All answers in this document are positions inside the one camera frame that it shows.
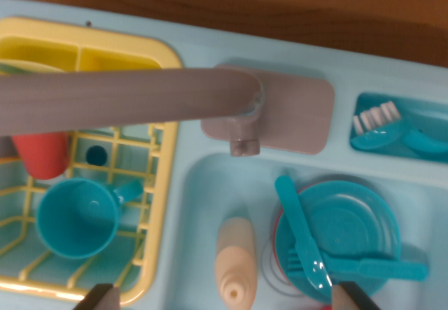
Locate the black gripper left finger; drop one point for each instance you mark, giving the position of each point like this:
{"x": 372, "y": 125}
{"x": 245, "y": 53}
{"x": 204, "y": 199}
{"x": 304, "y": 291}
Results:
{"x": 105, "y": 299}

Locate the yellow plastic dish rack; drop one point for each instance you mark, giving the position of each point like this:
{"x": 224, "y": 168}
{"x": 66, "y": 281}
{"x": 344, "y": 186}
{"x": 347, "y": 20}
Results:
{"x": 164, "y": 184}

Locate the teal plastic knife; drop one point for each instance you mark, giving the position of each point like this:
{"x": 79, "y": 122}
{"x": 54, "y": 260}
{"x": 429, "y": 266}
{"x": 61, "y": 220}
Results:
{"x": 290, "y": 212}

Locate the teal plastic mug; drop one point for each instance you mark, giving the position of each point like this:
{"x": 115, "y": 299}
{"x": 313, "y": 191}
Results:
{"x": 70, "y": 219}

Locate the beige detergent bottle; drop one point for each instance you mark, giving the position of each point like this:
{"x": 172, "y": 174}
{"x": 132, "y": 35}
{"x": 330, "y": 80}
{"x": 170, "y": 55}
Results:
{"x": 234, "y": 254}

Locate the pale yellow plastic plate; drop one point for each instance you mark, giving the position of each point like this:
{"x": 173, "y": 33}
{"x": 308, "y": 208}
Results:
{"x": 28, "y": 66}

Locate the teal plastic plate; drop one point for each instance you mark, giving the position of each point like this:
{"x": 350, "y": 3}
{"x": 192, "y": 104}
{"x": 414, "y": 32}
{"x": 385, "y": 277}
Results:
{"x": 350, "y": 219}

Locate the red plastic tumbler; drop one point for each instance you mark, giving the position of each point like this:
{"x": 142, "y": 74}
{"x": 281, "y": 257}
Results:
{"x": 42, "y": 156}

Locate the teal dish brush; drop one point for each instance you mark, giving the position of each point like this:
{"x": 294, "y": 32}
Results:
{"x": 378, "y": 138}

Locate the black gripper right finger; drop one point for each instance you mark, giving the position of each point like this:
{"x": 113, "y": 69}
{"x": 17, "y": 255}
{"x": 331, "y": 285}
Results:
{"x": 350, "y": 299}

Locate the red plastic plate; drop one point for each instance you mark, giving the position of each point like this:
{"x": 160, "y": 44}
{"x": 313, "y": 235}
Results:
{"x": 275, "y": 247}

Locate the grey toy faucet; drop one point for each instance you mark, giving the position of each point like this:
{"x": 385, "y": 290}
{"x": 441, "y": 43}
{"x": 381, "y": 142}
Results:
{"x": 140, "y": 96}

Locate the light blue toy sink unit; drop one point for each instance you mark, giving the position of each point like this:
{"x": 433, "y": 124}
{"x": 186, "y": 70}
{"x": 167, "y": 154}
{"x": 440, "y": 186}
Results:
{"x": 280, "y": 54}

